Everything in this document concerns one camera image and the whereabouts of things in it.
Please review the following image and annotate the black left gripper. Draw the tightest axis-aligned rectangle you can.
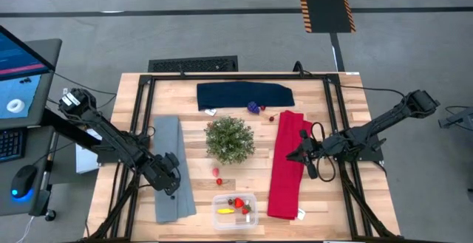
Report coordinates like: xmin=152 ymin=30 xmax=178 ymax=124
xmin=142 ymin=151 xmax=183 ymax=196

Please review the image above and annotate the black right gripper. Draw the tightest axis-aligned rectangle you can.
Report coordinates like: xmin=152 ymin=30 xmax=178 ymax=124
xmin=285 ymin=129 xmax=329 ymax=180

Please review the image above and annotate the clear plastic tupperware container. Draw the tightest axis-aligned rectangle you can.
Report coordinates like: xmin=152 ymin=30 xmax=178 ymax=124
xmin=211 ymin=193 xmax=259 ymax=231

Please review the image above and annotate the red folded cloth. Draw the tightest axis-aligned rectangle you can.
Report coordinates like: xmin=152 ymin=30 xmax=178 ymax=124
xmin=266 ymin=110 xmax=314 ymax=221

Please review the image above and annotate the grey folded cloth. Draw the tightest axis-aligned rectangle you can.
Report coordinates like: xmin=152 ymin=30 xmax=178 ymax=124
xmin=152 ymin=115 xmax=197 ymax=224

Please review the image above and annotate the green artificial potted plant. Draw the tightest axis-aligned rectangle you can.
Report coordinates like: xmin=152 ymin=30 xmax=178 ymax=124
xmin=204 ymin=116 xmax=256 ymax=165

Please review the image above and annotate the white box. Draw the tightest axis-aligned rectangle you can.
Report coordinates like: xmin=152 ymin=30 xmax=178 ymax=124
xmin=75 ymin=127 xmax=103 ymax=175

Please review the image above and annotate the navy blue folded cloth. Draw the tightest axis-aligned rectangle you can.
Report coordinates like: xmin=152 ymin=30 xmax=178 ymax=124
xmin=196 ymin=81 xmax=296 ymax=112

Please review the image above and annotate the black keyboard on floor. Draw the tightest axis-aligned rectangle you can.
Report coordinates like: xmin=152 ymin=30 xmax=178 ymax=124
xmin=147 ymin=55 xmax=239 ymax=73

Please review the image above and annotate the black computer mouse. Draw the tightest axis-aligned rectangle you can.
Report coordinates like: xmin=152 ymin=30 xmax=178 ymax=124
xmin=10 ymin=164 xmax=38 ymax=200

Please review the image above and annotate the black orange-striped floor mat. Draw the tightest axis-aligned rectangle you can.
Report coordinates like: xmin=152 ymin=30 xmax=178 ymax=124
xmin=296 ymin=0 xmax=356 ymax=34

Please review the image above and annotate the grey metal stand base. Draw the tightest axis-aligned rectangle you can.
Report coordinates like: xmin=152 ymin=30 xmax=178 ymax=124
xmin=438 ymin=106 xmax=473 ymax=130

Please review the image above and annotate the computer monitor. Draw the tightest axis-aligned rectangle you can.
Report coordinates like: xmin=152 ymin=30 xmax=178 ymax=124
xmin=0 ymin=24 xmax=57 ymax=130

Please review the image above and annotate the black computer desk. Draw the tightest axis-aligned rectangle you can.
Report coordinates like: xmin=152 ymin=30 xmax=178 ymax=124
xmin=0 ymin=38 xmax=64 ymax=218

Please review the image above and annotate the right arm loop cable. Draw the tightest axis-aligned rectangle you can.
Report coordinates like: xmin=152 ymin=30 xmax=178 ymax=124
xmin=309 ymin=121 xmax=337 ymax=183

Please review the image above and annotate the right arm supply cable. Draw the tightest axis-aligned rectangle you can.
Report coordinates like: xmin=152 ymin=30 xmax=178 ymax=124
xmin=334 ymin=83 xmax=407 ymax=106

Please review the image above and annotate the black floor cable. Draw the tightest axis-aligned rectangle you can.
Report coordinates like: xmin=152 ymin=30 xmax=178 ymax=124
xmin=50 ymin=71 xmax=118 ymax=97

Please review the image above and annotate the black metal table frame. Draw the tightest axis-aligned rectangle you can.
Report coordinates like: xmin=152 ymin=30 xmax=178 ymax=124
xmin=86 ymin=61 xmax=400 ymax=243

